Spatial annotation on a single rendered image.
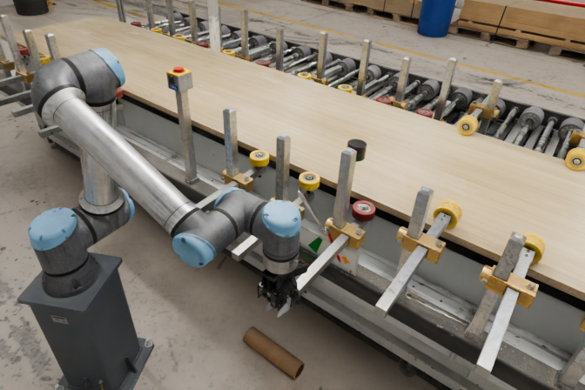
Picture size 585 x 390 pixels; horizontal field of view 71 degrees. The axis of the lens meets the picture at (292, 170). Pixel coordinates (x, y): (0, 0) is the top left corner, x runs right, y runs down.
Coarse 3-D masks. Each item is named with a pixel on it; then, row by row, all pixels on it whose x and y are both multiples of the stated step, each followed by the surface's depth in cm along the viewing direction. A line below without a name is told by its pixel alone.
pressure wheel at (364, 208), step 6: (354, 204) 145; (360, 204) 145; (366, 204) 145; (372, 204) 145; (354, 210) 142; (360, 210) 143; (366, 210) 143; (372, 210) 142; (354, 216) 143; (360, 216) 141; (366, 216) 141; (372, 216) 142
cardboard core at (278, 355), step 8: (256, 328) 198; (248, 336) 194; (256, 336) 193; (264, 336) 194; (248, 344) 194; (256, 344) 191; (264, 344) 190; (272, 344) 190; (264, 352) 189; (272, 352) 187; (280, 352) 187; (288, 352) 188; (272, 360) 187; (280, 360) 185; (288, 360) 184; (296, 360) 184; (280, 368) 185; (288, 368) 182; (296, 368) 181; (296, 376) 185
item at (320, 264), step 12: (360, 228) 144; (336, 240) 136; (348, 240) 138; (324, 252) 131; (336, 252) 133; (312, 264) 127; (324, 264) 127; (300, 276) 123; (312, 276) 123; (300, 288) 119
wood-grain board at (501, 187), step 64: (128, 64) 249; (192, 64) 253; (256, 64) 257; (256, 128) 189; (320, 128) 192; (384, 128) 194; (448, 128) 196; (384, 192) 152; (448, 192) 154; (512, 192) 155; (576, 192) 157; (576, 256) 128
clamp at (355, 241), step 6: (330, 222) 142; (330, 228) 141; (336, 228) 140; (342, 228) 140; (348, 228) 140; (354, 228) 140; (336, 234) 141; (348, 234) 137; (354, 234) 137; (354, 240) 137; (360, 240) 138; (354, 246) 138
